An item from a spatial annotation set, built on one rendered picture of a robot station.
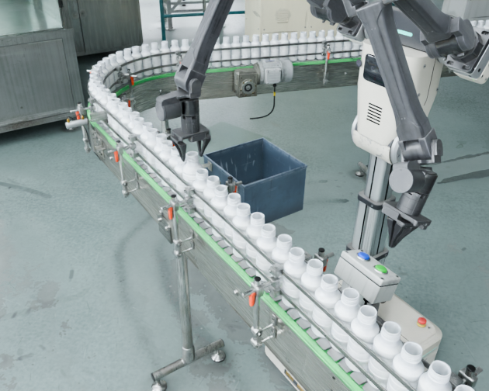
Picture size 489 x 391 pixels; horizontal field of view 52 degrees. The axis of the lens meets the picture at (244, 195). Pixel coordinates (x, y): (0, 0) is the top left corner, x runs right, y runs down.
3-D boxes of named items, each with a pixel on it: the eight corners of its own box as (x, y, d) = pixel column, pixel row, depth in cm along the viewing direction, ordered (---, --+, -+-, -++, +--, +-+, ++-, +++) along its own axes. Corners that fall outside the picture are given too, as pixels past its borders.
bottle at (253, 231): (268, 258, 144) (271, 211, 136) (264, 271, 139) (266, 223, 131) (248, 254, 146) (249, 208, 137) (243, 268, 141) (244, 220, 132)
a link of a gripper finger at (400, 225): (390, 253, 117) (407, 218, 114) (368, 237, 122) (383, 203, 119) (407, 251, 121) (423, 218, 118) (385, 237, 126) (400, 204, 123)
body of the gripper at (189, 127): (171, 135, 153) (169, 112, 149) (199, 128, 158) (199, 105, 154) (181, 143, 148) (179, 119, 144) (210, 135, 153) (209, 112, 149)
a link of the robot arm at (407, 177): (442, 138, 113) (407, 143, 119) (418, 135, 105) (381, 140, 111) (445, 191, 113) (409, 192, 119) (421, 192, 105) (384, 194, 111)
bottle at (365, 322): (376, 365, 112) (389, 313, 104) (358, 378, 110) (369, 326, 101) (357, 348, 117) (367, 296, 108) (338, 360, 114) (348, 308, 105)
